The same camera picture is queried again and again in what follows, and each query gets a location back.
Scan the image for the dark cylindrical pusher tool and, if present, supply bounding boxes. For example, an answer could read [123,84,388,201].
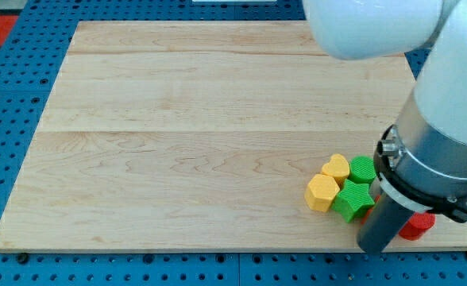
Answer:
[357,193,414,253]

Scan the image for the yellow heart block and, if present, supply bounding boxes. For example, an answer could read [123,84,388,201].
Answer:
[321,153,350,187]

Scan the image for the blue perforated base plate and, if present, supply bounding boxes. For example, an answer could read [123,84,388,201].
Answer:
[0,0,467,285]

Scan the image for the red block behind tool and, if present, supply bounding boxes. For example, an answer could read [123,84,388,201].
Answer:
[361,195,380,225]

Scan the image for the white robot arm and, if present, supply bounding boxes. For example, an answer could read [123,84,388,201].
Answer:
[303,0,467,222]

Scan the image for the yellow hexagon block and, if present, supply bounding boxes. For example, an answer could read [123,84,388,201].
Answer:
[304,174,340,212]

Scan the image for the red cylinder block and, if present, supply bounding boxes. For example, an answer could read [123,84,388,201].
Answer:
[398,213,436,241]

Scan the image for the green round block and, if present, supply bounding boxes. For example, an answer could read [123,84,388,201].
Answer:
[349,156,376,184]

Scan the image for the green star block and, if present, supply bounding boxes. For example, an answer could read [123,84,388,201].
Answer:
[332,179,375,223]

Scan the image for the wooden board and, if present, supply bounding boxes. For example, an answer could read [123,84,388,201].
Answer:
[0,20,467,254]

